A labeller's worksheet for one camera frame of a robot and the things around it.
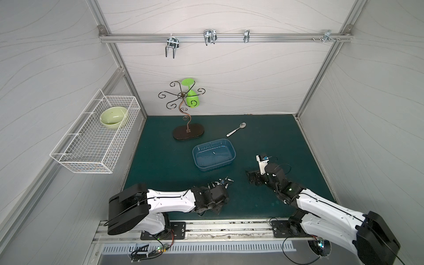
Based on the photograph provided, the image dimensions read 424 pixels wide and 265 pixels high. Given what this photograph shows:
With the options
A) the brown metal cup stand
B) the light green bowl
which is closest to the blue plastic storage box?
the brown metal cup stand

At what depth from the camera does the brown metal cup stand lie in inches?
34.6

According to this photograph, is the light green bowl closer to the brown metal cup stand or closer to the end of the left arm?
the brown metal cup stand

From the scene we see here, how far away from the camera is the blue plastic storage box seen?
0.94m

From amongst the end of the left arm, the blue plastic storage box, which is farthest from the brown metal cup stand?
the end of the left arm

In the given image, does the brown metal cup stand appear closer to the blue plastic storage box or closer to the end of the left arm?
the blue plastic storage box

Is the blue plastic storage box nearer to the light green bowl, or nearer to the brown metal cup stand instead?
the brown metal cup stand

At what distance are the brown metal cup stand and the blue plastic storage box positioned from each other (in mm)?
123
